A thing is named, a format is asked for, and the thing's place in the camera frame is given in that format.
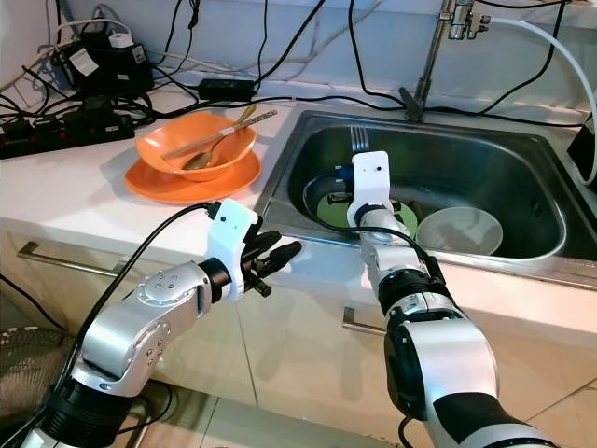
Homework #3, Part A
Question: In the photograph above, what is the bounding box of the black charger box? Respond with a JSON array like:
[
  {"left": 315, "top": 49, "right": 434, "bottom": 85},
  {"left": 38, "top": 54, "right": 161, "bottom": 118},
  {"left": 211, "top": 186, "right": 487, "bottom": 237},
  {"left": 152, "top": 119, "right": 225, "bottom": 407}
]
[{"left": 51, "top": 33, "right": 150, "bottom": 99}]

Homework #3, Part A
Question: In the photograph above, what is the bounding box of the black device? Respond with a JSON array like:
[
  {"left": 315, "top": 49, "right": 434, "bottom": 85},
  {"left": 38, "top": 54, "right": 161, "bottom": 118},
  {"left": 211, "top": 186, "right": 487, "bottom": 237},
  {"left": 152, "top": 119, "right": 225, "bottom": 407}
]
[{"left": 567, "top": 121, "right": 597, "bottom": 183}]

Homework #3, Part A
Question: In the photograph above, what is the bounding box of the beige kitchen cabinet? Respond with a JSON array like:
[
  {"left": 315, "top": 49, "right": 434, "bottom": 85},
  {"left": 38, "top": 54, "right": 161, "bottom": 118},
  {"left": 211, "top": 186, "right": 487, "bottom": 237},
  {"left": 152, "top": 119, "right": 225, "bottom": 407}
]
[{"left": 0, "top": 210, "right": 597, "bottom": 448}]

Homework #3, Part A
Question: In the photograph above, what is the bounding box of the chrome tap valve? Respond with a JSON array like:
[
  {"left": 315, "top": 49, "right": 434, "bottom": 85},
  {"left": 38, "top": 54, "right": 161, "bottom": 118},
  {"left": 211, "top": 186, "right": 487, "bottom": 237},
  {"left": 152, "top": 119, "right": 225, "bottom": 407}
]
[{"left": 443, "top": 0, "right": 500, "bottom": 40}]

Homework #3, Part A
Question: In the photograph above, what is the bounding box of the black floor fan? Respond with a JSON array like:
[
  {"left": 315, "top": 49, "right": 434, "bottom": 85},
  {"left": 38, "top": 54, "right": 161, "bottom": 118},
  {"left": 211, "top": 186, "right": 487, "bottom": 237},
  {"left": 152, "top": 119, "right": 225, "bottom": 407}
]
[{"left": 0, "top": 325, "right": 90, "bottom": 448}]

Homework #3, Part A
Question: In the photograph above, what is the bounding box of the orange bowl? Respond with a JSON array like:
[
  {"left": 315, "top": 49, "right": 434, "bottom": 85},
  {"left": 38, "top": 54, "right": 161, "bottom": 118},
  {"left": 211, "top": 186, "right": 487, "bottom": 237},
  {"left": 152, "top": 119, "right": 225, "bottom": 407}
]
[{"left": 135, "top": 112, "right": 257, "bottom": 183}]

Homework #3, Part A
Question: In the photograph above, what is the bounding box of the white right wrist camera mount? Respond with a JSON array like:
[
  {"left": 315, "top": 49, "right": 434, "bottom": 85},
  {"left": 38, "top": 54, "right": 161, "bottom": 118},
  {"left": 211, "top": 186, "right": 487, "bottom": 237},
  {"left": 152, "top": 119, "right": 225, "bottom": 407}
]
[{"left": 347, "top": 150, "right": 391, "bottom": 230}]

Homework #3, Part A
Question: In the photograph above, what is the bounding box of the steel faucet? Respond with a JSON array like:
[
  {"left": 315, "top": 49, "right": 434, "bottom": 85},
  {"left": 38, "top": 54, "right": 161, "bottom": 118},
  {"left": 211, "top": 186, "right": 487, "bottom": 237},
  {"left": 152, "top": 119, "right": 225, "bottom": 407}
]
[{"left": 399, "top": 0, "right": 458, "bottom": 120}]

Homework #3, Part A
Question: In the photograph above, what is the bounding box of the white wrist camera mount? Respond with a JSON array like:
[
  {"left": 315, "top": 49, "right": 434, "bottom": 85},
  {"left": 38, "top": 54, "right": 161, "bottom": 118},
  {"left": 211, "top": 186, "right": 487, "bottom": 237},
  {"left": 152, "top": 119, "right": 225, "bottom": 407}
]
[
  {"left": 207, "top": 199, "right": 260, "bottom": 304},
  {"left": 347, "top": 150, "right": 391, "bottom": 230}
]

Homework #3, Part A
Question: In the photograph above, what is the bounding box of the green plate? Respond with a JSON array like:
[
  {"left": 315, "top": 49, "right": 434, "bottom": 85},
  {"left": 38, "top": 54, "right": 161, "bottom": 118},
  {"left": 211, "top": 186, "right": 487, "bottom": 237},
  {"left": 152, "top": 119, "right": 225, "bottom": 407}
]
[{"left": 315, "top": 187, "right": 421, "bottom": 234}]

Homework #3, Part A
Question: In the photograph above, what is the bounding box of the orange plate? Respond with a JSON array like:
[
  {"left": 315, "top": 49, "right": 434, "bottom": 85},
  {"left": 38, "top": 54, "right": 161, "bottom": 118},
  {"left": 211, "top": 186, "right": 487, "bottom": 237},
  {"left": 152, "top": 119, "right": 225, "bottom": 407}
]
[{"left": 124, "top": 149, "right": 262, "bottom": 206}]

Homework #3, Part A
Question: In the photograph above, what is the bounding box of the silver fork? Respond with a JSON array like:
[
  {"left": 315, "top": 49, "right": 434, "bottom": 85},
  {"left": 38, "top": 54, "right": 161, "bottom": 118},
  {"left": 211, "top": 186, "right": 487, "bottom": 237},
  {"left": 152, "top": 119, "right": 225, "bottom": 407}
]
[{"left": 350, "top": 126, "right": 371, "bottom": 155}]

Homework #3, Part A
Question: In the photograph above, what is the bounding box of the pale grey bowl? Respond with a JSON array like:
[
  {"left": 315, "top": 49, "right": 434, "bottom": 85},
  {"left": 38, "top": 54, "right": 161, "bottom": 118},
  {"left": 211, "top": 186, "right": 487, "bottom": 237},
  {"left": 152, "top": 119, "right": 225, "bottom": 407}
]
[{"left": 417, "top": 206, "right": 505, "bottom": 258}]

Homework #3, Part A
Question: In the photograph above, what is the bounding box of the white water hose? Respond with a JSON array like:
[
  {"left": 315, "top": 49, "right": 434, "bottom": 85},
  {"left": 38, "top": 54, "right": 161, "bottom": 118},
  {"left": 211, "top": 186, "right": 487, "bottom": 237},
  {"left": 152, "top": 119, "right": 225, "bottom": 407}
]
[{"left": 490, "top": 17, "right": 597, "bottom": 160}]

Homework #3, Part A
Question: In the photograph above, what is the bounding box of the small black power adapter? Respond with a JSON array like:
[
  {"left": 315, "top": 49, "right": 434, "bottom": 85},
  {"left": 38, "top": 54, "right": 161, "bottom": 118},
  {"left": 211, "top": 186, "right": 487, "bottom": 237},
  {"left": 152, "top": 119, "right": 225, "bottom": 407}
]
[{"left": 198, "top": 77, "right": 256, "bottom": 102}]

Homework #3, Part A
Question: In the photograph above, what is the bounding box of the black power strip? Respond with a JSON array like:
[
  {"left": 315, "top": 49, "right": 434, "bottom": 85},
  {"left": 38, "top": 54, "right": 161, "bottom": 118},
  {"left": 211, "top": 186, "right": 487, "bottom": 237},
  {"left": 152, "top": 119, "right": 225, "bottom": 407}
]
[{"left": 0, "top": 114, "right": 136, "bottom": 160}]

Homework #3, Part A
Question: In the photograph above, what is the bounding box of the steel drawer handle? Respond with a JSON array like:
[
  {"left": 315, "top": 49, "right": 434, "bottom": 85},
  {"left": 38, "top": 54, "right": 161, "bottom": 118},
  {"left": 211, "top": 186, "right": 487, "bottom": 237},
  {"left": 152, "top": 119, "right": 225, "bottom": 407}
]
[
  {"left": 342, "top": 308, "right": 388, "bottom": 339},
  {"left": 17, "top": 241, "right": 127, "bottom": 278}
]

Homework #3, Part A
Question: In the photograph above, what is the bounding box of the black cable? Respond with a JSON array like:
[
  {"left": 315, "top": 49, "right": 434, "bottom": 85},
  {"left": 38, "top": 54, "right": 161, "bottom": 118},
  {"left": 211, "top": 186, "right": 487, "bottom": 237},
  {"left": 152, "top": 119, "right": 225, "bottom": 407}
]
[
  {"left": 429, "top": 0, "right": 570, "bottom": 118},
  {"left": 347, "top": 0, "right": 407, "bottom": 104}
]

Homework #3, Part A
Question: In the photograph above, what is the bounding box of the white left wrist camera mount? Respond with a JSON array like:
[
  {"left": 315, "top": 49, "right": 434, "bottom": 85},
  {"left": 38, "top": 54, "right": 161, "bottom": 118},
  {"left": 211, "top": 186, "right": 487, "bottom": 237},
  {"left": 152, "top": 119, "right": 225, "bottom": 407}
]
[{"left": 207, "top": 199, "right": 260, "bottom": 304}]

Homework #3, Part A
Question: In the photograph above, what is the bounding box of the stainless steel sink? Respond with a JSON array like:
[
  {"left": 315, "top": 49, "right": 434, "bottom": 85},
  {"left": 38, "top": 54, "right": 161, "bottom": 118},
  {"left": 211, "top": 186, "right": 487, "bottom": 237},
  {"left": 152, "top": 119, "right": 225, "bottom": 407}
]
[{"left": 257, "top": 110, "right": 597, "bottom": 290}]

